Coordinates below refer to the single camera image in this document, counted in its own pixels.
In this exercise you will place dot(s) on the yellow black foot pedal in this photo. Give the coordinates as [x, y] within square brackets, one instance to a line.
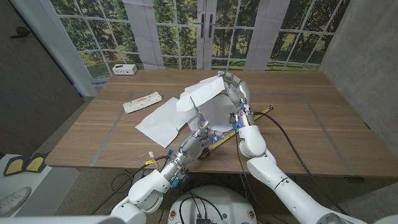
[14, 166]

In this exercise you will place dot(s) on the white socket box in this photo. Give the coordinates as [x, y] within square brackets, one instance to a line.
[124, 69]

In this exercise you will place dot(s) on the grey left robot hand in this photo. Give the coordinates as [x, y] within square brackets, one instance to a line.
[192, 147]

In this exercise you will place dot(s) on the white sneaker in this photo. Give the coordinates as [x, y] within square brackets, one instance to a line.
[14, 202]

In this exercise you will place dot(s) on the white power strip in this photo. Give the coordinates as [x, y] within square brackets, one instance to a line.
[140, 102]

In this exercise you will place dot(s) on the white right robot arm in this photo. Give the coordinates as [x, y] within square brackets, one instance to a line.
[273, 174]

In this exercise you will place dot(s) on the printed window forest backdrop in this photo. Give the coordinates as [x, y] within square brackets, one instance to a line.
[174, 37]

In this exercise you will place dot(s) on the black and yellow shoe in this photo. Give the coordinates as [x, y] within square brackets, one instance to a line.
[35, 163]

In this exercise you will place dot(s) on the large white paper sheet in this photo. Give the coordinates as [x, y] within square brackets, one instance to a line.
[155, 124]

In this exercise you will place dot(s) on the black yellow tape measure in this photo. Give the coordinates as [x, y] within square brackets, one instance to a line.
[264, 112]

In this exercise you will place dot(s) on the grey table leg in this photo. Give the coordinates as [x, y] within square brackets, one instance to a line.
[138, 175]

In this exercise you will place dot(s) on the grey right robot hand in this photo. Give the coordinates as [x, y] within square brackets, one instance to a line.
[244, 93]

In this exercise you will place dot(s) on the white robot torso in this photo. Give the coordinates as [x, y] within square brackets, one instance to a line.
[217, 202]

